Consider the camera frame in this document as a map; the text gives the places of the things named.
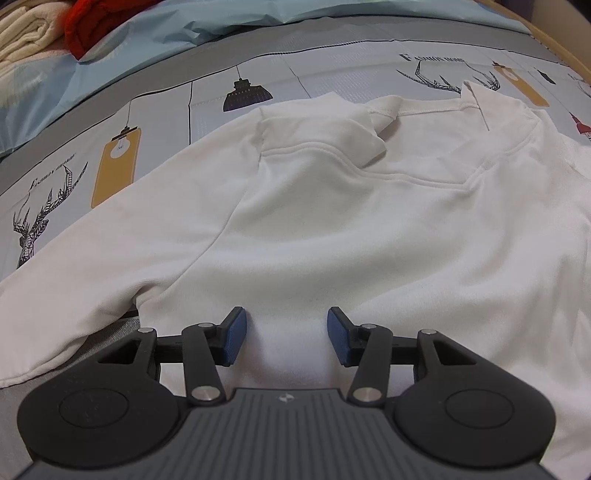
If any wooden bed side rail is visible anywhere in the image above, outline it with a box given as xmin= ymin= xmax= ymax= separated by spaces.
xmin=480 ymin=0 xmax=591 ymax=88

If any folded cream blanket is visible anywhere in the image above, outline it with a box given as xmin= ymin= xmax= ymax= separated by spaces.
xmin=0 ymin=0 xmax=78 ymax=88

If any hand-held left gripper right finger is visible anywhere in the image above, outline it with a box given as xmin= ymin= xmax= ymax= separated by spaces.
xmin=326 ymin=306 xmax=481 ymax=408

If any white shirt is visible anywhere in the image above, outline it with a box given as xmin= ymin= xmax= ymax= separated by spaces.
xmin=0 ymin=91 xmax=591 ymax=464

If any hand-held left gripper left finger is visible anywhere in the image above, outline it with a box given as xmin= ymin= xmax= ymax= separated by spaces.
xmin=95 ymin=306 xmax=247 ymax=408

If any light blue quilt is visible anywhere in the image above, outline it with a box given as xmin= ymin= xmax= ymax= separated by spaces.
xmin=0 ymin=0 xmax=532 ymax=158

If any folded red blanket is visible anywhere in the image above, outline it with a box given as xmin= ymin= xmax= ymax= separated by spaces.
xmin=64 ymin=0 xmax=160 ymax=61

